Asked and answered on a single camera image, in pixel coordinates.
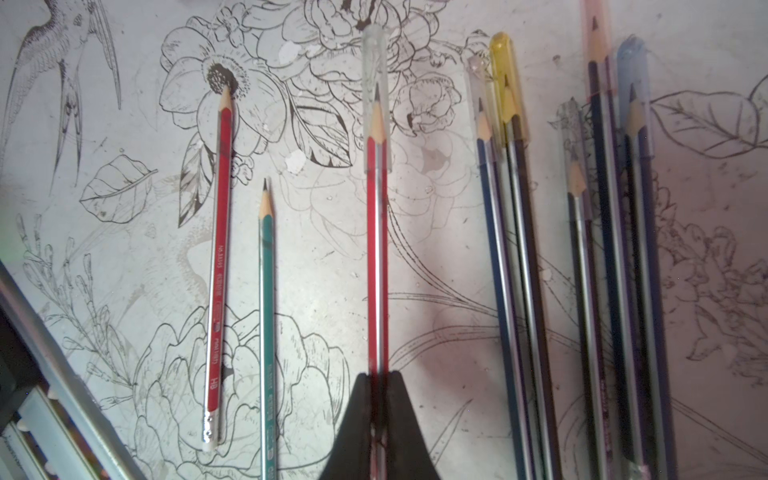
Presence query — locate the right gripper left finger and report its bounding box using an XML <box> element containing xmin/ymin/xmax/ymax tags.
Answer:
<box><xmin>319</xmin><ymin>373</ymin><xmax>372</xmax><ymax>480</ymax></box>

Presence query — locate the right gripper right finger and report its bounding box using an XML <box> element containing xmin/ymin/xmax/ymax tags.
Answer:
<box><xmin>385</xmin><ymin>371</ymin><xmax>440</xmax><ymax>480</ymax></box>

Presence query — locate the green pencil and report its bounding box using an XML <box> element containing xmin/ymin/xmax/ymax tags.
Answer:
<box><xmin>259</xmin><ymin>180</ymin><xmax>277</xmax><ymax>480</ymax></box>

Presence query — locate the red pencil with clear cap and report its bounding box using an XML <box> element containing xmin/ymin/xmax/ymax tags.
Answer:
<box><xmin>362</xmin><ymin>24</ymin><xmax>389</xmax><ymax>479</ymax></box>

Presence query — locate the blue pencil with clear cap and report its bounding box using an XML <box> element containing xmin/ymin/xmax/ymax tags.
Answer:
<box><xmin>465</xmin><ymin>55</ymin><xmax>536</xmax><ymax>479</ymax></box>

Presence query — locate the brown pencil with yellow cap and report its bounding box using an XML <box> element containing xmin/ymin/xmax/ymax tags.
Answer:
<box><xmin>489</xmin><ymin>32</ymin><xmax>563</xmax><ymax>479</ymax></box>

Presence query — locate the dark pencil with clear cap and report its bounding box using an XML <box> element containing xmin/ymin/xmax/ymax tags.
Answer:
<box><xmin>557</xmin><ymin>99</ymin><xmax>614</xmax><ymax>479</ymax></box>

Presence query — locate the navy pencil with blue cap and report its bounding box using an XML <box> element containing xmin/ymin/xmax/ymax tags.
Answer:
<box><xmin>617</xmin><ymin>35</ymin><xmax>678</xmax><ymax>479</ymax></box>

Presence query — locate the navy pencil with pink cap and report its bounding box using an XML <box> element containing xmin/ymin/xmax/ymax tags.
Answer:
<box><xmin>583</xmin><ymin>1</ymin><xmax>650</xmax><ymax>479</ymax></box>

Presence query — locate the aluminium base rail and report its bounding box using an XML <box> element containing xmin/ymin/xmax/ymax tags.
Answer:
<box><xmin>1</xmin><ymin>268</ymin><xmax>145</xmax><ymax>479</ymax></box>

